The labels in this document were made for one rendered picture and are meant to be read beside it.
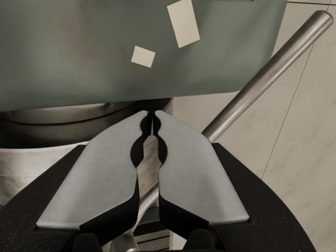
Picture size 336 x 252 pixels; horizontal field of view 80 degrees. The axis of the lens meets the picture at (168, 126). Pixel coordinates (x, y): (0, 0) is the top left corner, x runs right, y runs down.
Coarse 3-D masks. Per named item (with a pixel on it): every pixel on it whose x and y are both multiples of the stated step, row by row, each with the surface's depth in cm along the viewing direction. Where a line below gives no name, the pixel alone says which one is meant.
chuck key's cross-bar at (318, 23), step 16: (320, 16) 11; (304, 32) 12; (320, 32) 11; (288, 48) 12; (304, 48) 12; (272, 64) 12; (288, 64) 12; (256, 80) 13; (272, 80) 13; (240, 96) 14; (256, 96) 13; (224, 112) 14; (240, 112) 14; (208, 128) 15; (224, 128) 14; (144, 192) 19; (144, 208) 19
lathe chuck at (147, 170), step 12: (156, 144) 28; (144, 156) 27; (156, 156) 29; (144, 168) 28; (156, 168) 30; (0, 180) 22; (12, 180) 22; (24, 180) 21; (144, 180) 29; (0, 192) 23; (12, 192) 23; (0, 204) 27
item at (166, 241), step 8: (144, 224) 80; (152, 224) 80; (160, 224) 80; (136, 232) 77; (144, 232) 77; (152, 232) 77; (160, 232) 78; (168, 232) 80; (136, 240) 77; (144, 240) 80; (152, 240) 80; (160, 240) 81; (168, 240) 83; (144, 248) 81; (152, 248) 83; (160, 248) 84; (168, 248) 86
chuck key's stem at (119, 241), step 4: (120, 236) 19; (124, 236) 19; (128, 236) 19; (132, 236) 20; (112, 240) 19; (116, 240) 19; (120, 240) 19; (124, 240) 19; (128, 240) 19; (132, 240) 19; (112, 244) 19; (116, 244) 19; (120, 244) 19; (124, 244) 19; (128, 244) 19; (132, 244) 19; (136, 244) 19; (116, 248) 19; (120, 248) 18; (124, 248) 18; (128, 248) 18; (132, 248) 18; (136, 248) 19
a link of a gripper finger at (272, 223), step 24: (216, 144) 9; (240, 168) 8; (240, 192) 7; (264, 192) 7; (264, 216) 6; (288, 216) 6; (216, 240) 6; (240, 240) 5; (264, 240) 5; (288, 240) 5
